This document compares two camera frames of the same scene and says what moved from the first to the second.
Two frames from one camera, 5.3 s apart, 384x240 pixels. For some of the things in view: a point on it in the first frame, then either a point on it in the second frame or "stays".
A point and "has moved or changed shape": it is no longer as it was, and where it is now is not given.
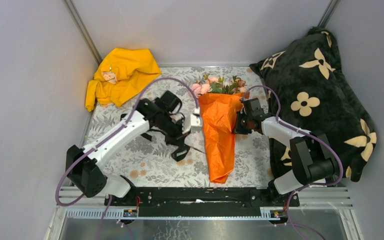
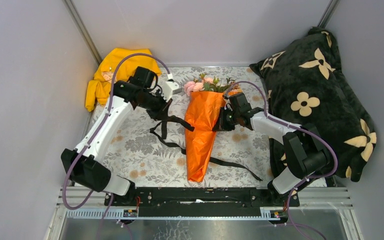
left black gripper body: x=174 y=131 → x=154 y=104
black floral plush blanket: x=308 y=88 stays
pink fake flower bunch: x=217 y=85 has moved or changed shape
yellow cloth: x=121 y=77 stays
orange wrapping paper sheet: x=219 y=112 → x=202 y=111
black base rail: x=200 y=202 stays
